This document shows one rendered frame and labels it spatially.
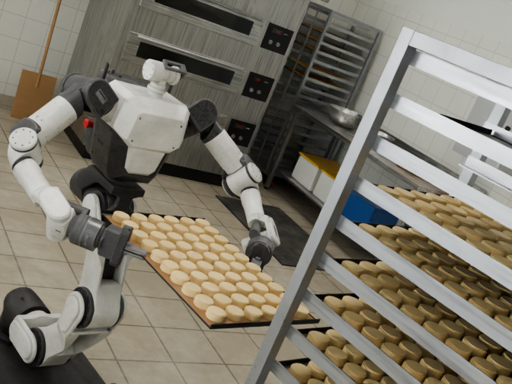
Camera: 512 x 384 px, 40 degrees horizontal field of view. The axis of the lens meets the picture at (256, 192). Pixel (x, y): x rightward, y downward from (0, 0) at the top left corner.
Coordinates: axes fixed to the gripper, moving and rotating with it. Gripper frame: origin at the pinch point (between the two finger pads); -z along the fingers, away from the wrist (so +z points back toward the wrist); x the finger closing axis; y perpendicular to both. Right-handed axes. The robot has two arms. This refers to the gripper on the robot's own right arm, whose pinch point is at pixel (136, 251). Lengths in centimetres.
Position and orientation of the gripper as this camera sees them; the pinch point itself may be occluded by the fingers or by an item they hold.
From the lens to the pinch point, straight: 198.8
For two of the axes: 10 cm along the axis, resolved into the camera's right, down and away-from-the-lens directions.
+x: 3.7, -8.9, -2.6
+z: -9.2, -3.8, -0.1
